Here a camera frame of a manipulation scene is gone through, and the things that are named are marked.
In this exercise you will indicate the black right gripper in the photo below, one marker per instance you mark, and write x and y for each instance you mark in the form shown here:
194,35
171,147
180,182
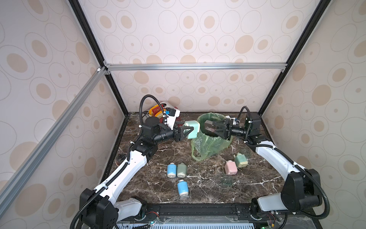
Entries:
226,131

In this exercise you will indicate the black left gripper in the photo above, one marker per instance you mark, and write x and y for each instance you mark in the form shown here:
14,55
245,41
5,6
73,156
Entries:
179,136

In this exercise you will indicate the light green pencil sharpener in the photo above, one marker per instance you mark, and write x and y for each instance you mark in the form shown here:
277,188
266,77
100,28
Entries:
192,128

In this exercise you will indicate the mint green pencil sharpener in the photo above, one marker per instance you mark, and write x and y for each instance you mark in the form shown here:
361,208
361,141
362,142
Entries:
240,160

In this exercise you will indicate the pink pencil sharpener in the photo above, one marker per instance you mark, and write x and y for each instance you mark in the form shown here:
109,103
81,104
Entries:
230,168

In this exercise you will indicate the clear green shavings tray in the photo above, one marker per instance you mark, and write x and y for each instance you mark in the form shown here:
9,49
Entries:
227,181

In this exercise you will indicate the blue pencil sharpener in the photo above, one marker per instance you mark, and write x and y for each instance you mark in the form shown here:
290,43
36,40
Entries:
172,170
183,189

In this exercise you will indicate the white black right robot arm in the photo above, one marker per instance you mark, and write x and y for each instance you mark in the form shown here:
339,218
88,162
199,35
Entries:
302,191

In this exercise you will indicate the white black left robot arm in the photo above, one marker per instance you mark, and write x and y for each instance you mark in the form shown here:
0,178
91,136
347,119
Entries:
100,208

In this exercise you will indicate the sage green pencil sharpener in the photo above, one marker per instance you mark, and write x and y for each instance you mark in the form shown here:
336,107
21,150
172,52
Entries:
181,170

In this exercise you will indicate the blue pencil sharpener in row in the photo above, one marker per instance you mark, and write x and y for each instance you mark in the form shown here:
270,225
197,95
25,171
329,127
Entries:
172,170

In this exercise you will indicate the red plastic basket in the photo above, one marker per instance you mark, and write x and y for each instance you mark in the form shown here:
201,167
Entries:
175,113

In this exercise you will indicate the green plastic bin liner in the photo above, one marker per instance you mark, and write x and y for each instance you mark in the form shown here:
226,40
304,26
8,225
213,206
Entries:
207,143

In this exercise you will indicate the red yellow toy items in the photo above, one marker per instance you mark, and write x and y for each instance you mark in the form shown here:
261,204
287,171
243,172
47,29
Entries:
156,111

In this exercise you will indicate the silver aluminium crossbar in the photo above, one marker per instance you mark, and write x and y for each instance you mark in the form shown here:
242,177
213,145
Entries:
195,66

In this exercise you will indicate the silver aluminium side bar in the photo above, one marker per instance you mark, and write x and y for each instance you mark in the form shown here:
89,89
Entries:
26,170

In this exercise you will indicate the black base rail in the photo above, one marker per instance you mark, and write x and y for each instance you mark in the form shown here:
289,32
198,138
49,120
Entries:
213,216

